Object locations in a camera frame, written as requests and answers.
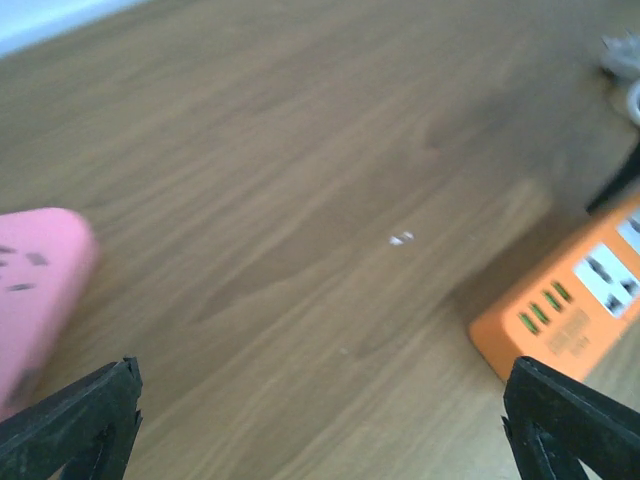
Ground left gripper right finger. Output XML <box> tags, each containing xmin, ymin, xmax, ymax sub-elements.
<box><xmin>502</xmin><ymin>356</ymin><xmax>639</xmax><ymax>479</ymax></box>

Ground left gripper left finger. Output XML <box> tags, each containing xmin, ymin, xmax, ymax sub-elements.
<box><xmin>1</xmin><ymin>357</ymin><xmax>143</xmax><ymax>479</ymax></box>

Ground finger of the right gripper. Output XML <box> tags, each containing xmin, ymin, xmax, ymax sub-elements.
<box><xmin>585</xmin><ymin>147</ymin><xmax>640</xmax><ymax>215</ymax></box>

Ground orange power strip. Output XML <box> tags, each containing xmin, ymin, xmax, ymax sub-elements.
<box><xmin>469</xmin><ymin>195</ymin><xmax>639</xmax><ymax>381</ymax></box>

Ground pink triangular socket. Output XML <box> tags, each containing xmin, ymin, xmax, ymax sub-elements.
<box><xmin>1</xmin><ymin>207</ymin><xmax>98</xmax><ymax>420</ymax></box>

